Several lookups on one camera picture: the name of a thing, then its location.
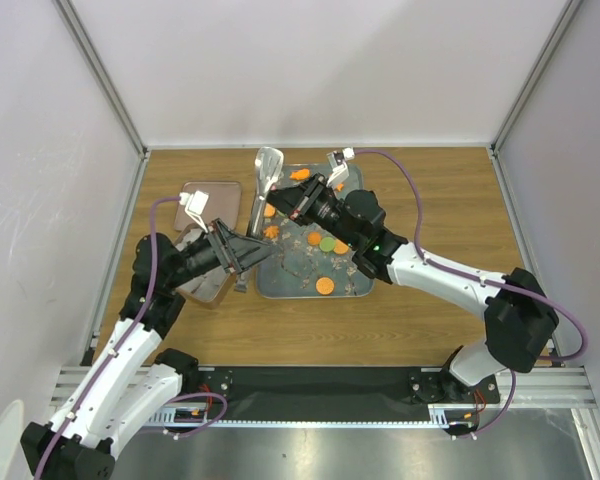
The orange fish cookie left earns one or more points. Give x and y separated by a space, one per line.
300 175

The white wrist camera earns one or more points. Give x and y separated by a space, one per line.
192 205
338 161

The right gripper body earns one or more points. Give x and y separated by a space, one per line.
313 201

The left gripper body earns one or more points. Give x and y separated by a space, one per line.
218 236

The brown tin lid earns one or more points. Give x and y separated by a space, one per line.
223 202

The floral blue serving tray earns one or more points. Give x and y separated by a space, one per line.
292 272

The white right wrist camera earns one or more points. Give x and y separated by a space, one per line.
338 161

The orange round cookie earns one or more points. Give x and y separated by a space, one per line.
269 211
340 248
325 286

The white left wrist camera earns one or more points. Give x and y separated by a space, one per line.
192 205

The orange flower cookie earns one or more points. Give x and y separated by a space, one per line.
271 232

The orange round cookie right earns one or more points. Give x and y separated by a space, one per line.
340 248

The orange round cookie left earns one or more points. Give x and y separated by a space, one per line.
269 211

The brown cookie tin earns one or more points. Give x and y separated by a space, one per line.
210 289

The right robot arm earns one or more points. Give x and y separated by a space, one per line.
518 323

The orange waffle cookie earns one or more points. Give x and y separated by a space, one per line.
314 238

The orange round cookie bottom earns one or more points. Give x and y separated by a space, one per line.
325 286

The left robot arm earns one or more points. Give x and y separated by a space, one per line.
85 437

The green round cookie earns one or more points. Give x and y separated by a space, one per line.
327 244

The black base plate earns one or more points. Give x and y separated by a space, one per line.
339 394

